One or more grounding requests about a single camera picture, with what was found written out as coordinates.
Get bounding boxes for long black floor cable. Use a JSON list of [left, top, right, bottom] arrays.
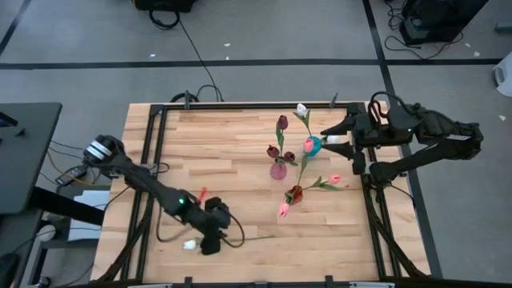
[[178, 18, 223, 102]]

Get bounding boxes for teal glass vase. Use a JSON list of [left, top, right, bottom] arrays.
[[304, 135, 323, 158]]

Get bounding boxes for black desk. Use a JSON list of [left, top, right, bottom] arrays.
[[0, 102, 63, 215]]

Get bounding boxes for dark grey side table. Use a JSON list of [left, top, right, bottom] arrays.
[[0, 210, 44, 288]]

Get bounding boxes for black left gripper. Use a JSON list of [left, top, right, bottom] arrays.
[[195, 196, 232, 256]]

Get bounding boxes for large black equipment case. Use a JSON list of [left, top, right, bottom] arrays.
[[399, 0, 490, 46]]

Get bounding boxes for black desk foot beam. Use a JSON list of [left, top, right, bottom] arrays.
[[31, 186, 106, 226]]

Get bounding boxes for white box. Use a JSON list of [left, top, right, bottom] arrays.
[[67, 190, 111, 242]]

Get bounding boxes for red glass vase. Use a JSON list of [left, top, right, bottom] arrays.
[[284, 185, 304, 206]]

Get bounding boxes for black equipment box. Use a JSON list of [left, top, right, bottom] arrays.
[[134, 0, 197, 12]]

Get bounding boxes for looped black cable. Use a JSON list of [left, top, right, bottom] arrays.
[[170, 84, 225, 104]]

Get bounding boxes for round white object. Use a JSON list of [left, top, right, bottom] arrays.
[[36, 224, 57, 242]]

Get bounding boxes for coiled black cable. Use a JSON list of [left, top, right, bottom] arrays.
[[148, 10, 181, 31]]

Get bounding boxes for black aluminium table frame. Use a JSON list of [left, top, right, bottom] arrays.
[[95, 100, 431, 283]]

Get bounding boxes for tangled black cables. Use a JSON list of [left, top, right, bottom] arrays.
[[384, 0, 465, 61]]

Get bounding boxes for pink artificial tulip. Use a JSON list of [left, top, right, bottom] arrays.
[[296, 137, 315, 191], [302, 173, 350, 192], [278, 195, 295, 218]]

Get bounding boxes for yellow cable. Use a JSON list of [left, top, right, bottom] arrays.
[[46, 151, 97, 187]]

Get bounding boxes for black power adapter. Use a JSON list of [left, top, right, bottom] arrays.
[[54, 164, 90, 186]]

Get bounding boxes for pink glass vase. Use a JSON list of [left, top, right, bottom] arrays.
[[269, 162, 288, 181]]

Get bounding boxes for white plastic object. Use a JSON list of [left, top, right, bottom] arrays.
[[493, 51, 512, 98]]

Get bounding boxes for dark device with blue edge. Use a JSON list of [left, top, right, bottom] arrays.
[[0, 111, 19, 128]]

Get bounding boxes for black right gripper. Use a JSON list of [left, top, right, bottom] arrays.
[[320, 102, 377, 176]]

